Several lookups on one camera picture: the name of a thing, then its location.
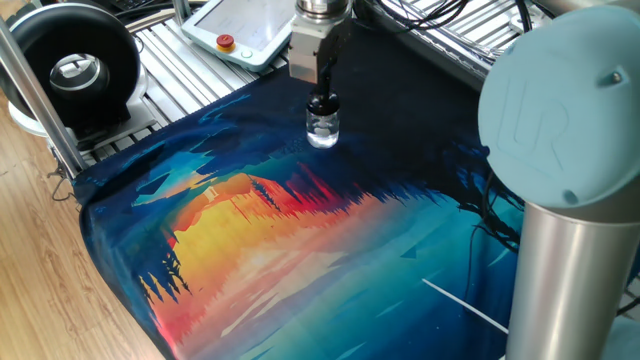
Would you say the silver Schunk gripper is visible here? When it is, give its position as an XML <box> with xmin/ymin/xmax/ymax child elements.
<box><xmin>288</xmin><ymin>17</ymin><xmax>352</xmax><ymax>99</ymax></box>

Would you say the black knobbed jar lid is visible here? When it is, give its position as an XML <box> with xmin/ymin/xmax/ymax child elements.
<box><xmin>305</xmin><ymin>85</ymin><xmax>341</xmax><ymax>117</ymax></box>

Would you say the clear glass jar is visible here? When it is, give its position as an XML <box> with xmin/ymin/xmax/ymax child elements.
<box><xmin>305</xmin><ymin>108</ymin><xmax>341</xmax><ymax>150</ymax></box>

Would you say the white teach pendant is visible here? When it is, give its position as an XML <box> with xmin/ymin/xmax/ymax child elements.
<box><xmin>180</xmin><ymin>0</ymin><xmax>297</xmax><ymax>73</ymax></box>

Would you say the colourful sunset print cloth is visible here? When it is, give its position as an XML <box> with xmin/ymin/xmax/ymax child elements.
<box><xmin>72</xmin><ymin>19</ymin><xmax>531</xmax><ymax>360</ymax></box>

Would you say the aluminium rail with screws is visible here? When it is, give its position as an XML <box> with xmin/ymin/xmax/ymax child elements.
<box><xmin>354</xmin><ymin>3</ymin><xmax>501</xmax><ymax>92</ymax></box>

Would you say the black table cable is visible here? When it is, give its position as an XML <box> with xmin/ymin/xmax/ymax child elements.
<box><xmin>367</xmin><ymin>0</ymin><xmax>534</xmax><ymax>32</ymax></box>

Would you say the thin white cable tie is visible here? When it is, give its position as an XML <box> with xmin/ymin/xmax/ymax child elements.
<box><xmin>421</xmin><ymin>277</ymin><xmax>510</xmax><ymax>335</ymax></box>

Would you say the aluminium frame post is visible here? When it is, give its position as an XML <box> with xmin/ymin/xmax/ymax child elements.
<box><xmin>0</xmin><ymin>18</ymin><xmax>90</xmax><ymax>180</ymax></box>

